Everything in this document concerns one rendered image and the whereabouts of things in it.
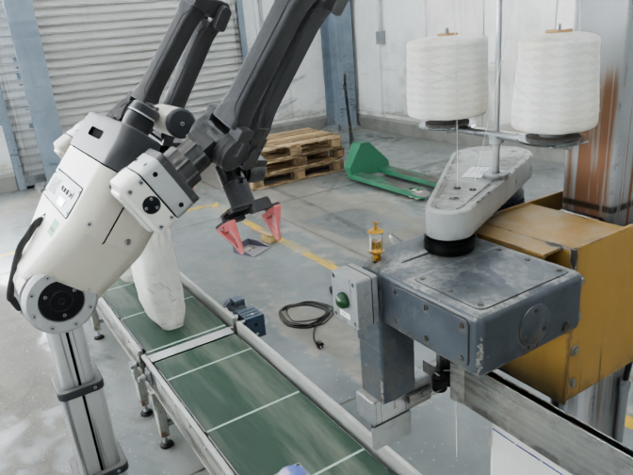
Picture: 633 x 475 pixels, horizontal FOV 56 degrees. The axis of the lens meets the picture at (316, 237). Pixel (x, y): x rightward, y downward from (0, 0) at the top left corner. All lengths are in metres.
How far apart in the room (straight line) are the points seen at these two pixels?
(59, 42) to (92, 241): 7.10
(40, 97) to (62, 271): 6.59
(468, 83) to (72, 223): 0.85
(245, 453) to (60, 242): 1.10
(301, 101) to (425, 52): 8.52
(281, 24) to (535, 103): 0.48
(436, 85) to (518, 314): 0.50
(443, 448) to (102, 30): 6.98
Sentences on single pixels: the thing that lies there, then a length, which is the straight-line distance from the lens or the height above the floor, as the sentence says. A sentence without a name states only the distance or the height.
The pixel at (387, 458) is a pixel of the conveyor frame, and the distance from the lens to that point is 2.07.
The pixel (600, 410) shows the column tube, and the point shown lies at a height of 0.87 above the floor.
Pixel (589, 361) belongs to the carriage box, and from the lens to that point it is 1.27.
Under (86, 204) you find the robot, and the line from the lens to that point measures 1.32.
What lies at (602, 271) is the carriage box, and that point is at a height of 1.27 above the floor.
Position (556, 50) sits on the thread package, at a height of 1.66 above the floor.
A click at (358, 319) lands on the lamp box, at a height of 1.26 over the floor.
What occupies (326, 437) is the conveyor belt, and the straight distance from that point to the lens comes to 2.18.
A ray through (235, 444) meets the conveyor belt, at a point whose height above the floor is 0.38.
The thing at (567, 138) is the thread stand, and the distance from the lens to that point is 1.12.
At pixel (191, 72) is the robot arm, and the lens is 1.84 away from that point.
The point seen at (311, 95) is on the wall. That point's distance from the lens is 9.80.
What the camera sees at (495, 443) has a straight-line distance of 1.23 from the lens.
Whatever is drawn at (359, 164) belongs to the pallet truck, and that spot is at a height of 0.17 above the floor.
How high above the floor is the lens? 1.74
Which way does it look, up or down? 20 degrees down
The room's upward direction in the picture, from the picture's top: 5 degrees counter-clockwise
